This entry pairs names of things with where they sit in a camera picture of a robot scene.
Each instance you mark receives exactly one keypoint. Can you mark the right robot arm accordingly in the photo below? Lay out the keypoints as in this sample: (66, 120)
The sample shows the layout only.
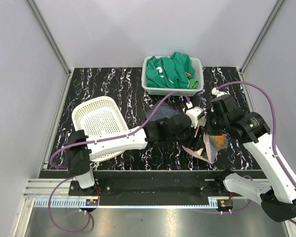
(278, 199)

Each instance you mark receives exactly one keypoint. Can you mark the green clothing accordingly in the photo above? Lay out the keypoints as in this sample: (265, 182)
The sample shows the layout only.
(175, 72)

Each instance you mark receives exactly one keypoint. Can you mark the fake pineapple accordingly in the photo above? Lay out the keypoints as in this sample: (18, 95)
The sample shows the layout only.
(218, 141)

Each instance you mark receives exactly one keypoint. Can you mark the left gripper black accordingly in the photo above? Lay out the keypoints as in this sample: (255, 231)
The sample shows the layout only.
(198, 143)

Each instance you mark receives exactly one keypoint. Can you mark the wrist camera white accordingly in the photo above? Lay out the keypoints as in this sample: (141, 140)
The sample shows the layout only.
(217, 93)
(196, 115)

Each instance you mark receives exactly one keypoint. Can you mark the white perforated basket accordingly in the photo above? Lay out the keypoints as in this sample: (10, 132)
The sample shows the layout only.
(99, 116)

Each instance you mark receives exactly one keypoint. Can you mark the clear zip top bag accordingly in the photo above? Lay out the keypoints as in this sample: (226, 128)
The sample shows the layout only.
(207, 154)

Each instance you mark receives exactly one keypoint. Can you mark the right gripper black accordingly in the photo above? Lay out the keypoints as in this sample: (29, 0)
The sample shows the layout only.
(210, 131)

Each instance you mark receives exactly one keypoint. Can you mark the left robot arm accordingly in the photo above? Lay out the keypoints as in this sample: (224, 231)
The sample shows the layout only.
(83, 148)

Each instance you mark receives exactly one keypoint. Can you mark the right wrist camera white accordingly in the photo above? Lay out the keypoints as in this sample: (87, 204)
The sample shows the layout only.
(217, 93)

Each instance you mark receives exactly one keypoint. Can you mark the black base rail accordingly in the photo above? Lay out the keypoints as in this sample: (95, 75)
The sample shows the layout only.
(143, 193)

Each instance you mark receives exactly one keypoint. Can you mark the grey plastic basket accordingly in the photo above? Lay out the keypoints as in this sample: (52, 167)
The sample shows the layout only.
(196, 63)

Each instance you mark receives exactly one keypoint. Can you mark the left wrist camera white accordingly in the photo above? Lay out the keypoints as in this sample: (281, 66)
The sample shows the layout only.
(196, 115)

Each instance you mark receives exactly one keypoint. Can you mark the dark blue cloth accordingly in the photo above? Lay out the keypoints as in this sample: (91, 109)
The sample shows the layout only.
(164, 111)

